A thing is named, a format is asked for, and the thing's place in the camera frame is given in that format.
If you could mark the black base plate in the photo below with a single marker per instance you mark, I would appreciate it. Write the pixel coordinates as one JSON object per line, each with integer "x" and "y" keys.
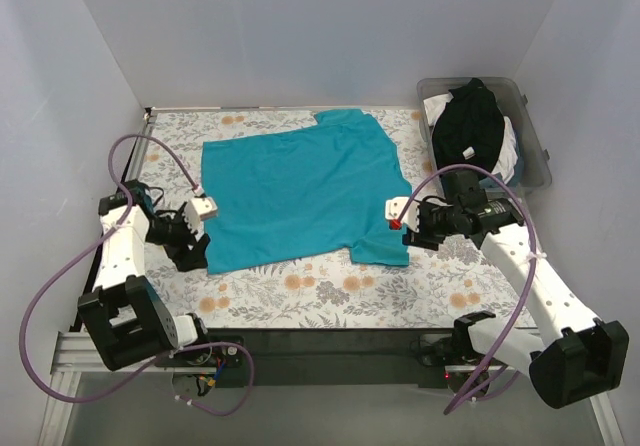
{"x": 321, "y": 357}

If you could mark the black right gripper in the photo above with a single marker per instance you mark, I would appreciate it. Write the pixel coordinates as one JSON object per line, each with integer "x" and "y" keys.
{"x": 422, "y": 228}

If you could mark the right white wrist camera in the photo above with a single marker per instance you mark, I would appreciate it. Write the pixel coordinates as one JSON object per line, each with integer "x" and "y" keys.
{"x": 402, "y": 211}

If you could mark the white garment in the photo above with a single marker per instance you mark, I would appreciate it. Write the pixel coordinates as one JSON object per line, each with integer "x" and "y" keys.
{"x": 467, "y": 126}

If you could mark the aluminium frame rail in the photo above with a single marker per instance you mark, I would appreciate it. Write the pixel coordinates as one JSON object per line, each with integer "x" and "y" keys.
{"x": 520, "y": 348}

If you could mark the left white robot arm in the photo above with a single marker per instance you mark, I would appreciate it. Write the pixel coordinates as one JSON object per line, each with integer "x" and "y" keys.
{"x": 123, "y": 314}

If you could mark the grey blue garment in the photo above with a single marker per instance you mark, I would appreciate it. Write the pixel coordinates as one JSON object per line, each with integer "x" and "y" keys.
{"x": 517, "y": 171}

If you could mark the black t shirt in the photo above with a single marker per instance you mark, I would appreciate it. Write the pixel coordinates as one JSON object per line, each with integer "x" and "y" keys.
{"x": 471, "y": 128}

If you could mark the teal t shirt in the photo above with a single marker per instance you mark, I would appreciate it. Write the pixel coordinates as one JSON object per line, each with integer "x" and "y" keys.
{"x": 304, "y": 192}

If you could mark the clear plastic storage bin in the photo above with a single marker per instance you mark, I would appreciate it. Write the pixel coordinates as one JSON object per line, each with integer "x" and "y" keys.
{"x": 534, "y": 174}

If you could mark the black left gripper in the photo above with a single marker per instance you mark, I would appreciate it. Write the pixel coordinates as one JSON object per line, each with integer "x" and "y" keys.
{"x": 189, "y": 245}

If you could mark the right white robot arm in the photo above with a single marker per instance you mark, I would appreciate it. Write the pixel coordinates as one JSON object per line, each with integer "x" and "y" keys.
{"x": 503, "y": 232}

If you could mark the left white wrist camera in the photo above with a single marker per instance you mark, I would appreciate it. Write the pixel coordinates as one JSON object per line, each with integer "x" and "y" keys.
{"x": 200, "y": 209}

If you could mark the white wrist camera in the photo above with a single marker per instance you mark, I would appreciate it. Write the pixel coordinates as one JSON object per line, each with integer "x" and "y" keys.
{"x": 200, "y": 209}
{"x": 402, "y": 211}

